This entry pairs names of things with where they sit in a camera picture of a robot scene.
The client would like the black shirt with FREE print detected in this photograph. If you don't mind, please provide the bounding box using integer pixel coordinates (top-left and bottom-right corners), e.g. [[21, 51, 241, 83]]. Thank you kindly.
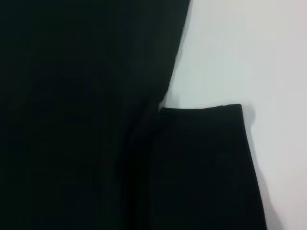
[[0, 0, 266, 230]]

